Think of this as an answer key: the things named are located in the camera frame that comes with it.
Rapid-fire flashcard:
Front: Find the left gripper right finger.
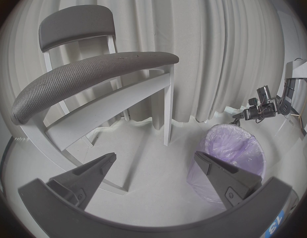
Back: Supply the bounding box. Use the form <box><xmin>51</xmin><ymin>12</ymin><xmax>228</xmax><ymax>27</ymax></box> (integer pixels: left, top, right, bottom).
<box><xmin>194</xmin><ymin>151</ymin><xmax>263</xmax><ymax>210</ymax></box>

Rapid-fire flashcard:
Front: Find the white trash bin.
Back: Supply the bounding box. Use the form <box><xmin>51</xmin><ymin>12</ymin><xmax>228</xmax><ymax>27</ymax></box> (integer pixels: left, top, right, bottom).
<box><xmin>188</xmin><ymin>124</ymin><xmax>266</xmax><ymax>209</ymax></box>

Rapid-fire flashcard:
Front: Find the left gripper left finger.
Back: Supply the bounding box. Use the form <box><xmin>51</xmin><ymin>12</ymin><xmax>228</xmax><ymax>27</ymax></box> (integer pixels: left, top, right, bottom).
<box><xmin>47</xmin><ymin>152</ymin><xmax>117</xmax><ymax>210</ymax></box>

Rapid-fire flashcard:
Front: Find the grey padded white chair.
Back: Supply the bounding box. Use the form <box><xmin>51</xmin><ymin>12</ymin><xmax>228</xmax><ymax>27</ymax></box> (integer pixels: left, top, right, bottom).
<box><xmin>11</xmin><ymin>5</ymin><xmax>180</xmax><ymax>196</ymax></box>

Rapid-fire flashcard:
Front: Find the purple plastic bag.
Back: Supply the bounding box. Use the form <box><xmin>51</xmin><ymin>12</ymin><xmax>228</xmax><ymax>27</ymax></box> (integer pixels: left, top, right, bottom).
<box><xmin>186</xmin><ymin>124</ymin><xmax>267</xmax><ymax>210</ymax></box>

